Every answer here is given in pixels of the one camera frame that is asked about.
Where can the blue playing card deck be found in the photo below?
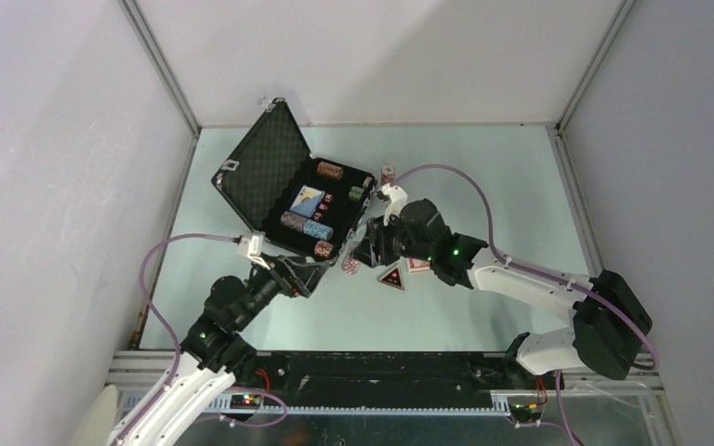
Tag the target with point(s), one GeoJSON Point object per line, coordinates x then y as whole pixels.
{"type": "Point", "coordinates": [306, 201]}

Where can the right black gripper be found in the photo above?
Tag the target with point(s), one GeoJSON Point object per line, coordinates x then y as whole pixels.
{"type": "Point", "coordinates": [376, 242]}

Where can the red playing card deck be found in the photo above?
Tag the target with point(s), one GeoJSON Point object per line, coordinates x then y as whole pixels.
{"type": "Point", "coordinates": [417, 266]}

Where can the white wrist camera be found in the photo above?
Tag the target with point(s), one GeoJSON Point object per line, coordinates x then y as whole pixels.
{"type": "Point", "coordinates": [395, 199]}
{"type": "Point", "coordinates": [250, 246]}

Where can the green chip stack in case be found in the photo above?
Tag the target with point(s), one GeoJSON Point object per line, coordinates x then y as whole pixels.
{"type": "Point", "coordinates": [355, 193]}

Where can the red dice in case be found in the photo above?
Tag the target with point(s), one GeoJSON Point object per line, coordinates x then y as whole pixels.
{"type": "Point", "coordinates": [322, 206]}

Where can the light blue chip stack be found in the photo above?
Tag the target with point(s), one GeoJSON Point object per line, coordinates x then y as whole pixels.
{"type": "Point", "coordinates": [317, 230]}

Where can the red white chip stack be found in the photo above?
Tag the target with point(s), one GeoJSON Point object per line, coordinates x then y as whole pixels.
{"type": "Point", "coordinates": [387, 174]}

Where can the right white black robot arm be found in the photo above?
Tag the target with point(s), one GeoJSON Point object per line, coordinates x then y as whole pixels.
{"type": "Point", "coordinates": [605, 321]}

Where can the black triangular all-in button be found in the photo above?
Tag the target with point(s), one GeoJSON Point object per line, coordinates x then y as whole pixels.
{"type": "Point", "coordinates": [392, 277]}

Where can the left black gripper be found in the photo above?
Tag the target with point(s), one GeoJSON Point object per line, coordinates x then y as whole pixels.
{"type": "Point", "coordinates": [310, 274]}

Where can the black aluminium poker case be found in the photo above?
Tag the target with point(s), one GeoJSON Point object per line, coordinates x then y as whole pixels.
{"type": "Point", "coordinates": [263, 174]}

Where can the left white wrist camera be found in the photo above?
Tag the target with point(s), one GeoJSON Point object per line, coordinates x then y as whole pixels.
{"type": "Point", "coordinates": [250, 246]}

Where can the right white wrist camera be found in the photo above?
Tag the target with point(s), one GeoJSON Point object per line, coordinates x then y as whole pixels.
{"type": "Point", "coordinates": [395, 199]}

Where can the brown chip stack in case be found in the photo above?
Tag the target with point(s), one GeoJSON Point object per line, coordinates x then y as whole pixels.
{"type": "Point", "coordinates": [329, 171]}

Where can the purple chip stack in case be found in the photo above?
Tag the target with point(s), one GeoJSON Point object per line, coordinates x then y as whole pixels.
{"type": "Point", "coordinates": [293, 221]}

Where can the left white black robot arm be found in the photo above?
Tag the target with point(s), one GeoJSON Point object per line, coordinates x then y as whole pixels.
{"type": "Point", "coordinates": [213, 356]}

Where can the red chip stack in case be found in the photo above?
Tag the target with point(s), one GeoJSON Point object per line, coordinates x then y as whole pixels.
{"type": "Point", "coordinates": [324, 250]}

